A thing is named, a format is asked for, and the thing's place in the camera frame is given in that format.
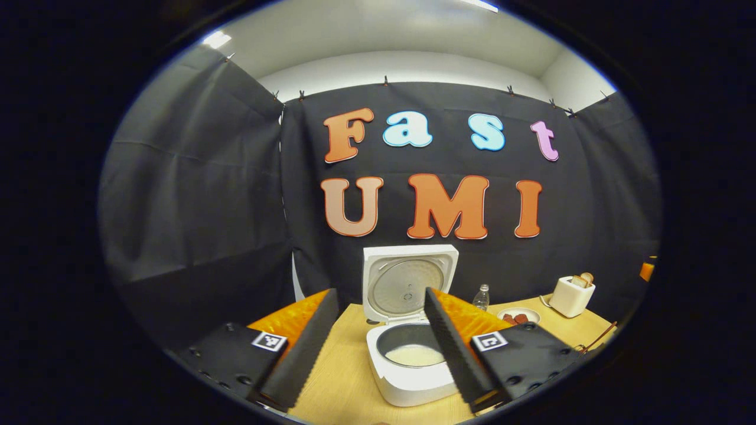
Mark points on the white oval plate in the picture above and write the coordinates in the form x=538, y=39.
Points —
x=531, y=313

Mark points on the toast slice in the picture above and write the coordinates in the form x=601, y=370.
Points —
x=578, y=281
x=588, y=277

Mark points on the black backdrop cloth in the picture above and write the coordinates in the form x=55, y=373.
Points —
x=207, y=177

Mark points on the wooden spoon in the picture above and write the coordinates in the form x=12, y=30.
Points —
x=602, y=336

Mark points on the clear plastic water bottle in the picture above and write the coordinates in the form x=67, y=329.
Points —
x=481, y=300

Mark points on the white toaster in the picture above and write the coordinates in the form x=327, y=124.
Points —
x=568, y=300

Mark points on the ceiling light panel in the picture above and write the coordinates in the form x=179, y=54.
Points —
x=479, y=5
x=217, y=39

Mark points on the white rice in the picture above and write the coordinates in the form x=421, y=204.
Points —
x=413, y=355

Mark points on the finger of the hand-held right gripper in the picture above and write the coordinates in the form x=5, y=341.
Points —
x=648, y=270

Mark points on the white rice cooker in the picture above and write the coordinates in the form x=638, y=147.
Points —
x=407, y=389

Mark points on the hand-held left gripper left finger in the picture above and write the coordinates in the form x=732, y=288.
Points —
x=307, y=348

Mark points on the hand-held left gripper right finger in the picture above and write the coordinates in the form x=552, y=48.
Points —
x=449, y=348

